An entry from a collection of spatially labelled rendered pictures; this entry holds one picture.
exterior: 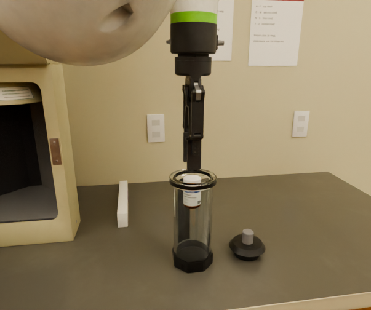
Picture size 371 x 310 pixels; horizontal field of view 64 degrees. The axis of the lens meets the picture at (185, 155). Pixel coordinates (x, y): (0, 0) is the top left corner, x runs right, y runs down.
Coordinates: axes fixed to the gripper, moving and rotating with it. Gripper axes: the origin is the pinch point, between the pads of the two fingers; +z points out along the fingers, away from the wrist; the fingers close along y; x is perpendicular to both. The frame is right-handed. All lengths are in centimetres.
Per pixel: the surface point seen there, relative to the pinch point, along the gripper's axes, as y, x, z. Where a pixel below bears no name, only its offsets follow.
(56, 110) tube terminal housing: 13.1, 31.0, -7.7
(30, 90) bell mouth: 19.0, 38.4, -12.0
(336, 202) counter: 25, -57, 28
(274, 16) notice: 56, -41, -37
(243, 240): 0.0, -13.6, 23.8
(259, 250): -2.9, -16.9, 25.0
